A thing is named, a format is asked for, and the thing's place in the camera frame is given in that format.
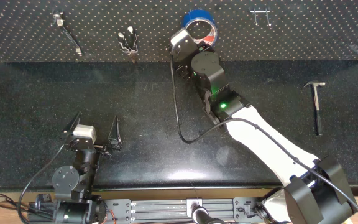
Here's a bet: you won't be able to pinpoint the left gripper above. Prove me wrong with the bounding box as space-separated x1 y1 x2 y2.
60 111 124 157

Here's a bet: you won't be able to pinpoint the wrench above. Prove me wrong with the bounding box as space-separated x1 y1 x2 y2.
53 12 84 58

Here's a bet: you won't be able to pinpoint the black and white pliers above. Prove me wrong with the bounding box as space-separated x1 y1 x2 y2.
116 26 140 66

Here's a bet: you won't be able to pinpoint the roll of blue tape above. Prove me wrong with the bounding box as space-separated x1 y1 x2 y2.
181 8 219 48

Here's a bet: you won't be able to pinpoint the hammer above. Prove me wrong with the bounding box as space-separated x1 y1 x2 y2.
303 80 326 137

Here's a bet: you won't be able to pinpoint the black pegboard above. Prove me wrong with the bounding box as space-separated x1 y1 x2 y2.
0 0 358 62

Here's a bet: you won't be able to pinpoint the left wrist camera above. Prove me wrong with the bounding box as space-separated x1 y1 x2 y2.
72 124 98 141

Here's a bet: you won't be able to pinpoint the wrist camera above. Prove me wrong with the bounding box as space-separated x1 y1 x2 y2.
72 124 98 141
170 28 193 46

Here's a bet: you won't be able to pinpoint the black cable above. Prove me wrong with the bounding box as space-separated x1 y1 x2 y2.
169 54 358 224
17 144 67 224

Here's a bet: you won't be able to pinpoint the mounting rail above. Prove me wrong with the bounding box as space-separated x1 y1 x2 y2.
26 193 287 224

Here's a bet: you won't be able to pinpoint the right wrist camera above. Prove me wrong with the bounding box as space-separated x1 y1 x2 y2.
170 28 193 46

